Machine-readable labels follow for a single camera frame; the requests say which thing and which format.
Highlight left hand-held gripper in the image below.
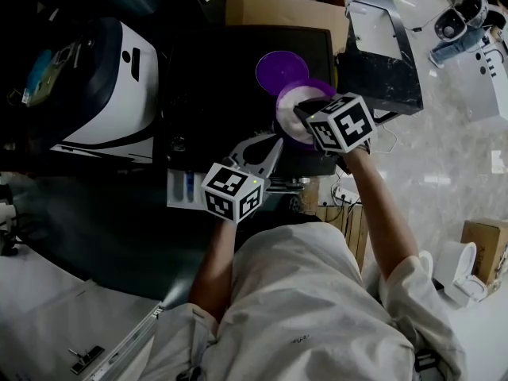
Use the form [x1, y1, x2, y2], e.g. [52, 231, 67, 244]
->
[200, 133, 285, 225]

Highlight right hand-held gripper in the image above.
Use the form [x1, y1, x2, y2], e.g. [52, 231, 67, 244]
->
[293, 92, 378, 156]

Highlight purple plastic tub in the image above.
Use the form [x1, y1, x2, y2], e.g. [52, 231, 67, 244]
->
[275, 78, 338, 148]

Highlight white detergent drawer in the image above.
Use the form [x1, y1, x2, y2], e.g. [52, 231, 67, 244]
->
[166, 168, 211, 210]

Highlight person's left forearm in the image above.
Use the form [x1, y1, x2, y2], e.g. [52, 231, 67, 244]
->
[188, 212, 239, 325]

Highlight person's right forearm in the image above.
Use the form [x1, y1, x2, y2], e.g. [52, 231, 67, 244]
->
[343, 144, 421, 281]

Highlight purple round lid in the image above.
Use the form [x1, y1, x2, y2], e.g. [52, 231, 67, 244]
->
[255, 50, 311, 95]

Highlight black washing machine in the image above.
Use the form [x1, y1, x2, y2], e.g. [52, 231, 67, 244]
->
[160, 24, 342, 182]

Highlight white power strip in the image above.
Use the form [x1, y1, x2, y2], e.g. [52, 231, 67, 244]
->
[332, 187, 360, 206]

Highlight black table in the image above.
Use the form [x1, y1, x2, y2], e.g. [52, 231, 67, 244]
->
[343, 0, 422, 117]

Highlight open cardboard box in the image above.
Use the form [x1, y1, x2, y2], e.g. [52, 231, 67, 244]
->
[224, 0, 350, 55]

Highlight wooden slat platform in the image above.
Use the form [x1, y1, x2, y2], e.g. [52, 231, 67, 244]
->
[315, 202, 370, 271]

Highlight white and black rounded appliance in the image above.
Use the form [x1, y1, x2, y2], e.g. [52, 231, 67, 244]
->
[23, 16, 160, 162]

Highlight dark green floor mat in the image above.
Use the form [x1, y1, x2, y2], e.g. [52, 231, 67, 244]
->
[7, 164, 318, 309]

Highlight person in grey shirt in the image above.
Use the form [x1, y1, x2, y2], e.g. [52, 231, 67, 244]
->
[140, 222, 468, 381]

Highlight white black round device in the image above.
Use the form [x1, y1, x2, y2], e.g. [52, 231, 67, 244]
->
[433, 0, 490, 41]

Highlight white cabinet block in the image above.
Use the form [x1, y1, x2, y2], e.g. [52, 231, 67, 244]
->
[468, 37, 508, 123]

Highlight teal flat packet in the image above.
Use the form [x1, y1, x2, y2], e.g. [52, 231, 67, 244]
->
[23, 49, 55, 106]

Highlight white board panel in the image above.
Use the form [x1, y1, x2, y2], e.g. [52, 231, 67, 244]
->
[0, 248, 164, 381]

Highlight black metal latch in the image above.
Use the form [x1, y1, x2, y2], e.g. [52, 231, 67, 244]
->
[67, 345, 106, 375]

